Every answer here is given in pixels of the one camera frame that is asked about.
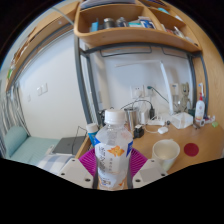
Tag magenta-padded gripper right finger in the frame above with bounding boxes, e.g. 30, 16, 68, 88
126, 148, 169, 189

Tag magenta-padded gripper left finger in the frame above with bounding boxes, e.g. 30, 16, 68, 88
58, 148, 100, 190

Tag clear plastic water bottle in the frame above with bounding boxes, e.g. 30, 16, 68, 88
94, 109, 134, 192

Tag blue checked blanket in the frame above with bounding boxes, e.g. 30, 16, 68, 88
36, 153, 79, 176

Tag white ceramic mug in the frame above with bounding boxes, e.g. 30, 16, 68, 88
152, 139, 181, 173

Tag grey laptop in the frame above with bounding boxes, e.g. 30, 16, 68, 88
51, 135, 87, 156

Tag black charger block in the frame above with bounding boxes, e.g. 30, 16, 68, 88
133, 124, 145, 139

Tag small white earbud case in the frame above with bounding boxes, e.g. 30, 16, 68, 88
157, 126, 169, 135

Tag flat round red coaster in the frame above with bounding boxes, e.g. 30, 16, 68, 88
183, 142, 200, 158

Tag white power strip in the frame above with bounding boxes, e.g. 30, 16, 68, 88
147, 117, 167, 127

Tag white power adapter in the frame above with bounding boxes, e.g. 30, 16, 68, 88
139, 108, 150, 126

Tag steel tumbler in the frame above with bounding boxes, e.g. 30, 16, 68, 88
124, 106, 140, 132

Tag black electric shaver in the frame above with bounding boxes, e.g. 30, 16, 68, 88
98, 109, 108, 126

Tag small tree figurine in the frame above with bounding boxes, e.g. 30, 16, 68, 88
178, 82, 193, 113

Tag white desk lamp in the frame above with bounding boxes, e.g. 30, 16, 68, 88
114, 60, 174, 116

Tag striped curtain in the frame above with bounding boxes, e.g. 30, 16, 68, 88
0, 86, 24, 158

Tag clear spray bottle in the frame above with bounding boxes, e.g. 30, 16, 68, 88
198, 82, 205, 98

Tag wooden shelf unit with items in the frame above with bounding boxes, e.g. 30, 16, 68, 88
73, 0, 203, 54

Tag dark lamp cable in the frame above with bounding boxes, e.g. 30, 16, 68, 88
148, 86, 171, 105

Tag white wall outlets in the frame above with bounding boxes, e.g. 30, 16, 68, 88
130, 84, 153, 99

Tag white wall-mounted device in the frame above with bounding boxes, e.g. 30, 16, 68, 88
171, 83, 180, 96

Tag white wall light switches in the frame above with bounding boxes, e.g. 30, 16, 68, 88
35, 83, 49, 97

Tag grey metal bed frame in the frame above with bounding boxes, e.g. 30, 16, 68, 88
73, 34, 209, 126

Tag wooden bunk bed rail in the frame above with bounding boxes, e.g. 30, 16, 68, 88
4, 0, 81, 93

